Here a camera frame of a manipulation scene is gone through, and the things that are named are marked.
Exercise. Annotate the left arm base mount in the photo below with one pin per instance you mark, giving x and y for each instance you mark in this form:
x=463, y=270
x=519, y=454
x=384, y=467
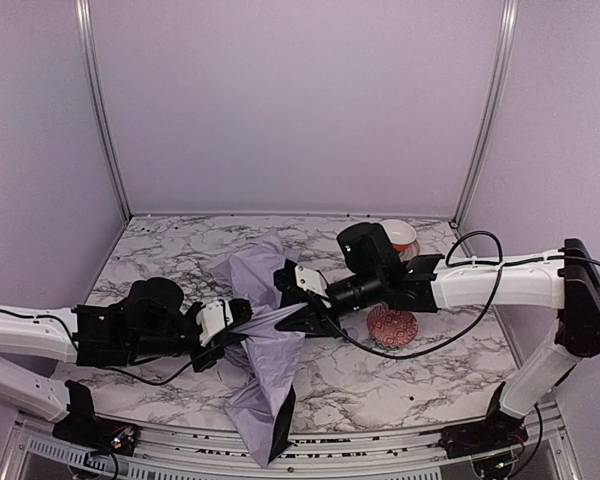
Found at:
x=101, y=434

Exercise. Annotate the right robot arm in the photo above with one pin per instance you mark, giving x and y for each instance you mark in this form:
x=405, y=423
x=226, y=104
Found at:
x=566, y=280

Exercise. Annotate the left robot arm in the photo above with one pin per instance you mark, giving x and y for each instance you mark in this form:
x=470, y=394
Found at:
x=145, y=325

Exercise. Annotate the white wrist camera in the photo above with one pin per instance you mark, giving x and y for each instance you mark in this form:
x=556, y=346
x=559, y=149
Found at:
x=310, y=280
x=213, y=319

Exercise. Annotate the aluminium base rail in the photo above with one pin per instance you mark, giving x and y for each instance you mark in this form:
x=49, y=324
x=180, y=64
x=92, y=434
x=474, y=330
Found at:
x=165, y=452

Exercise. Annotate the left aluminium frame post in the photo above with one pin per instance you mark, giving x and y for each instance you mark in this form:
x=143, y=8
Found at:
x=89, y=51

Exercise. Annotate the orange white bowl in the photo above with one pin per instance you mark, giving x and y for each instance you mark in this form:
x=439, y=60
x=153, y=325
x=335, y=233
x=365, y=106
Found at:
x=402, y=235

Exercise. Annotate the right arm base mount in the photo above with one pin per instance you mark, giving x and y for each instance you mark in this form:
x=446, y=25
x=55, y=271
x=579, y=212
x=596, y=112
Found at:
x=480, y=437

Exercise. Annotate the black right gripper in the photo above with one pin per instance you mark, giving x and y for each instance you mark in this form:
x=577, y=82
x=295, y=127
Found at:
x=310, y=310

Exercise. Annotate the aluminium frame post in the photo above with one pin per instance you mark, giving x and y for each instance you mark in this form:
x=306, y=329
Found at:
x=89, y=51
x=495, y=90

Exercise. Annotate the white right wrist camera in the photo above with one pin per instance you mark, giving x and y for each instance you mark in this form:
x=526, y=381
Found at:
x=310, y=280

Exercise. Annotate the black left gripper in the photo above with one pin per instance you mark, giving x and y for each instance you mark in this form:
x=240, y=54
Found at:
x=225, y=338

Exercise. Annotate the lilac folding umbrella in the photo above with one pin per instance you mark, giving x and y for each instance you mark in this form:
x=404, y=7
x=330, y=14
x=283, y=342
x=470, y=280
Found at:
x=262, y=410

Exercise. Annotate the right aluminium frame post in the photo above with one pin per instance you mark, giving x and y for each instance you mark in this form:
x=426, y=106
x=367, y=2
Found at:
x=495, y=90

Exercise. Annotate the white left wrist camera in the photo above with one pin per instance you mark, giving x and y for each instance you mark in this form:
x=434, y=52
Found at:
x=213, y=319

